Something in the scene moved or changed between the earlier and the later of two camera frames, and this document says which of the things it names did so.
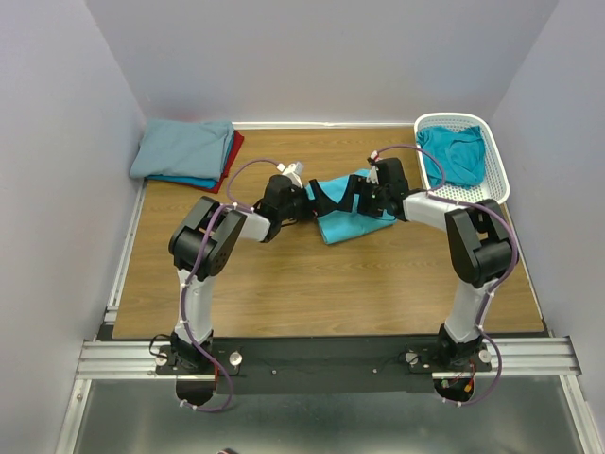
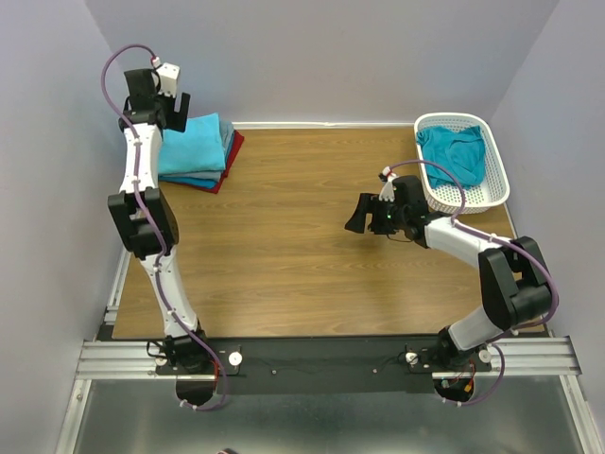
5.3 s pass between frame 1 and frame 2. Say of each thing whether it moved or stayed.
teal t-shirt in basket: stayed
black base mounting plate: stayed
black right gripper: moved
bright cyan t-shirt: moved
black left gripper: moved
